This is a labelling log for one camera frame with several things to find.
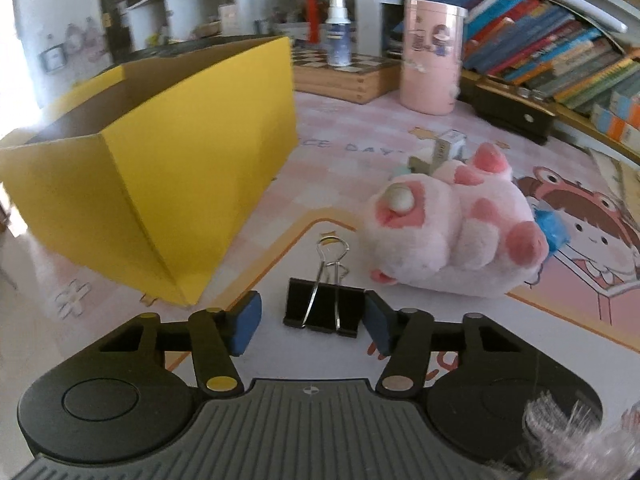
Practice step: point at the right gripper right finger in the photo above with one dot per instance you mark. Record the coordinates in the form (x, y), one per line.
(404, 337)

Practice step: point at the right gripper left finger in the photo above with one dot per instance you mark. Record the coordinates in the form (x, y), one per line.
(217, 335)

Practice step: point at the black binder clip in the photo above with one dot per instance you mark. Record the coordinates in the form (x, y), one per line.
(325, 304)

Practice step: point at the pink plush pig toy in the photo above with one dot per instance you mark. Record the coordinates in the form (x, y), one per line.
(466, 228)

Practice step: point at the blue clay packet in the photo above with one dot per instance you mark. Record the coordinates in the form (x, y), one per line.
(554, 229)

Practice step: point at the blue toy truck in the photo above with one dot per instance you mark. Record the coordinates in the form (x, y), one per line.
(433, 152)

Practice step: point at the pink cartoon desk mat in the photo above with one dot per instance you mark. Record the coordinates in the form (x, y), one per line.
(581, 307)

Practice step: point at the yellow cardboard box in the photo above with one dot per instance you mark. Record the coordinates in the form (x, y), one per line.
(147, 172)

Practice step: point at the black brown desk organizer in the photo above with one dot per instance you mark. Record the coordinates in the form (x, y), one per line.
(513, 108)

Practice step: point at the pink cylindrical humidifier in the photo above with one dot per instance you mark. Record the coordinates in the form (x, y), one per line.
(431, 59)

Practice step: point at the wooden chessboard box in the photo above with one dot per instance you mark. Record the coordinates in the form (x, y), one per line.
(363, 81)

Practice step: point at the white spray bottle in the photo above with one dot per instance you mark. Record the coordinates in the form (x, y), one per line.
(338, 42)

